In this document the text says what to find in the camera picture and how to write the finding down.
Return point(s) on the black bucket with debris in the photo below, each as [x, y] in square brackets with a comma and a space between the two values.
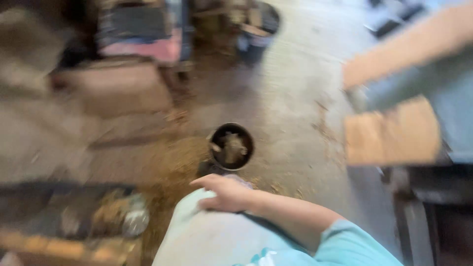
[231, 146]

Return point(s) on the person's right hand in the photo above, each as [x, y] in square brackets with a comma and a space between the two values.
[229, 194]

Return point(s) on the pink and blue crate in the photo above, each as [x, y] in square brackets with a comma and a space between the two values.
[144, 33]

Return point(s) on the grey blue machine table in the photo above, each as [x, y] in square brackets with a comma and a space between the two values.
[439, 107]

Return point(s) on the short light wooden board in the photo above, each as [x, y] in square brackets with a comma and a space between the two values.
[391, 133]

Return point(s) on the heap of sawdust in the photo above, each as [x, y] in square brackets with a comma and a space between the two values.
[166, 173]

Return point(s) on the person's light blue shirt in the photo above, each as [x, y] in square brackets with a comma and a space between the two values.
[343, 247]

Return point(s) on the orange wooden plank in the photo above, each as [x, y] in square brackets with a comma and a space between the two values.
[55, 247]

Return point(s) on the long light wooden board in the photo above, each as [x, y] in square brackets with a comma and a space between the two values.
[406, 46]

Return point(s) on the dark tub with scraps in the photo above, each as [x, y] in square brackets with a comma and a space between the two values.
[258, 31]

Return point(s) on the shiny metal can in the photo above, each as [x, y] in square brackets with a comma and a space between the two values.
[135, 218]

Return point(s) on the person's pale trouser leg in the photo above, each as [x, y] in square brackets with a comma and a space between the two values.
[210, 236]

